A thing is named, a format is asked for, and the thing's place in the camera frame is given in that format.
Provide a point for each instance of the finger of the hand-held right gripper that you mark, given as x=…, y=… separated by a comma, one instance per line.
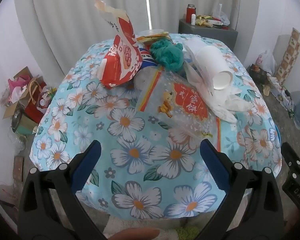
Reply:
x=292, y=161

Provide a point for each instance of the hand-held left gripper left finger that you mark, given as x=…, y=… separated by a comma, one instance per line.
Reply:
x=86, y=166

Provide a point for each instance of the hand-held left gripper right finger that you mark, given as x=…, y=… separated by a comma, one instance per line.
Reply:
x=215, y=166

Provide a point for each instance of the white plastic bag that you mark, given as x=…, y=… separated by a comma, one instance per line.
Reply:
x=225, y=105

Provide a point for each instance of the clear zip bag red label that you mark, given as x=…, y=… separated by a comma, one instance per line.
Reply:
x=185, y=100

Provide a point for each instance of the red and white snack bag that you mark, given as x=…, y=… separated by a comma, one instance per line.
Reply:
x=120, y=62

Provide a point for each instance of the teal cloth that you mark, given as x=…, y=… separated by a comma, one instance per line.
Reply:
x=168, y=53

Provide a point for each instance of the floral light blue tablecloth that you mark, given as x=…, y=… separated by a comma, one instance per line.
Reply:
x=130, y=140

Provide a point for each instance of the red brick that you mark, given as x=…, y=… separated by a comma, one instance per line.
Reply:
x=18, y=168

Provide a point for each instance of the green box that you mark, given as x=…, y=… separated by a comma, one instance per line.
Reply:
x=26, y=127

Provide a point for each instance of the white printed flat box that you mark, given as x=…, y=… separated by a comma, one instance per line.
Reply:
x=280, y=87

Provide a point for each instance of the small wooden block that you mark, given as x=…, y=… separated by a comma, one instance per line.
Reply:
x=266, y=90

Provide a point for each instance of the red gift bag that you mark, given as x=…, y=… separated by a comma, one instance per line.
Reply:
x=36, y=105

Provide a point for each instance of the steel pot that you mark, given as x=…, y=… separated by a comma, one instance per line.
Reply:
x=16, y=120

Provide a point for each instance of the brown cardboard box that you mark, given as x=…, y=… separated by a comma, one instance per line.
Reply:
x=12, y=107

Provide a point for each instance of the white printed shopping bag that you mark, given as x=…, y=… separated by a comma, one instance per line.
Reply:
x=266, y=61

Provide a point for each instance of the white paper cup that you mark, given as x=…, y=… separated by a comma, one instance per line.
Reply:
x=212, y=62

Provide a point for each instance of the pink tissue paper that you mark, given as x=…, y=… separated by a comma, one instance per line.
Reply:
x=17, y=87

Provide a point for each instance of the patterned wrapping paper roll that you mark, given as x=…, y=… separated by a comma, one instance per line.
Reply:
x=290, y=55

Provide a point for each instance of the white packet blue red print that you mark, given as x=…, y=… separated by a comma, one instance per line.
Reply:
x=147, y=58

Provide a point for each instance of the grey cabinet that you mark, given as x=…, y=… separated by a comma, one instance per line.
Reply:
x=207, y=33

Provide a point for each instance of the yellow flat packet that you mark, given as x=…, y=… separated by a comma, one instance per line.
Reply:
x=150, y=39

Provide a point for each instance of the pile of yellow packets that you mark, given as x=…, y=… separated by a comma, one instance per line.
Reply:
x=203, y=20

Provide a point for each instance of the small white bottle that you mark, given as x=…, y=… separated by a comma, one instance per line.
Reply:
x=193, y=20

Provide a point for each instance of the white curtain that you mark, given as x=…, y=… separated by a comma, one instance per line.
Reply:
x=77, y=17

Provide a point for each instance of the clear plastic bag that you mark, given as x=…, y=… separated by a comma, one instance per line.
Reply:
x=221, y=15

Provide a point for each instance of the red thermos flask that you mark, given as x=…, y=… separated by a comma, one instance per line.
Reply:
x=190, y=12

